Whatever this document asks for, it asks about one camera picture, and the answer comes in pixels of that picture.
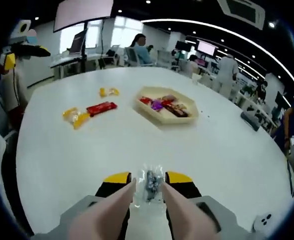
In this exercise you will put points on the clear snack packet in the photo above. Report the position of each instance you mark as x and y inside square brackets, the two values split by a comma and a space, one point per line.
[151, 183]

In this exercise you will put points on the grey headset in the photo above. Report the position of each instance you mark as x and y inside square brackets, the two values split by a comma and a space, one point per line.
[250, 120]

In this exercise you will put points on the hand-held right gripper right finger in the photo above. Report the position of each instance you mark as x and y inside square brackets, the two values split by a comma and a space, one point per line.
[189, 190]

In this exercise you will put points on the white handheld controller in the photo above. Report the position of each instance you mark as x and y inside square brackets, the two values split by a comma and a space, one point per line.
[263, 221]

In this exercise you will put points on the large display screen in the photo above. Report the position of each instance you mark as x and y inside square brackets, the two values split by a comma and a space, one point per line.
[84, 11]

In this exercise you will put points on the purple snack packet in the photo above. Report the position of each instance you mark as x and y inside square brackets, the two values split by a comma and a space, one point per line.
[157, 105]

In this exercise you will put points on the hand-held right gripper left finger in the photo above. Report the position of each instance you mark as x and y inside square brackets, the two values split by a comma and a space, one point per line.
[109, 188]

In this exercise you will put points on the cream hexagonal container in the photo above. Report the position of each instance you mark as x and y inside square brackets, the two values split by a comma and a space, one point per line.
[176, 120]

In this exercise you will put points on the yellow snack bag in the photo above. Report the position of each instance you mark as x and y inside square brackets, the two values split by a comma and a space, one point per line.
[75, 117]
[109, 92]

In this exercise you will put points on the small display screen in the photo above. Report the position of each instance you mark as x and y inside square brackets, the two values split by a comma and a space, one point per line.
[206, 48]

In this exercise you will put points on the ceiling air vent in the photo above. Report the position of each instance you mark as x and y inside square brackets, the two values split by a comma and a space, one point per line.
[244, 12]

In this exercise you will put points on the small red snack packet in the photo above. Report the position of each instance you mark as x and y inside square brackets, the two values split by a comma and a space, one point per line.
[145, 100]

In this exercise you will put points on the red snack bar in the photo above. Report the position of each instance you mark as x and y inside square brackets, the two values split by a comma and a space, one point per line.
[101, 108]
[178, 110]

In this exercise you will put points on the white paper cup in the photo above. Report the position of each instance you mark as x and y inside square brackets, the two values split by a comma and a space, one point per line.
[195, 79]

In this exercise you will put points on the white mesh office chair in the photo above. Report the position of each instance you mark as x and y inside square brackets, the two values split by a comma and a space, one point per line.
[164, 58]

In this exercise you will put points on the white office desk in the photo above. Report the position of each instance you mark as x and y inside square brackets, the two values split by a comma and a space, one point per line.
[61, 63]

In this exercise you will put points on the curved ceiling light strip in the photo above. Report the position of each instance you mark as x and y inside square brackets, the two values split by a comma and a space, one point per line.
[212, 25]

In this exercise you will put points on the black monitor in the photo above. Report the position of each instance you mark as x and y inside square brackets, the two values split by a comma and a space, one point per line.
[180, 45]

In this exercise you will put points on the black display stand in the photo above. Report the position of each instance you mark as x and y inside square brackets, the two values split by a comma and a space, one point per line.
[84, 42]

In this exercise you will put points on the dark desktop monitor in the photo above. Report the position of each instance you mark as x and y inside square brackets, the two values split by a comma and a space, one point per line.
[77, 42]

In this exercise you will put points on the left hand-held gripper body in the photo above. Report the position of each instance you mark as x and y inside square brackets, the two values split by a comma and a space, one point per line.
[20, 37]

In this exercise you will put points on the beige food tongs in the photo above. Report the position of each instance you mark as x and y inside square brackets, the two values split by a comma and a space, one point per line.
[99, 220]

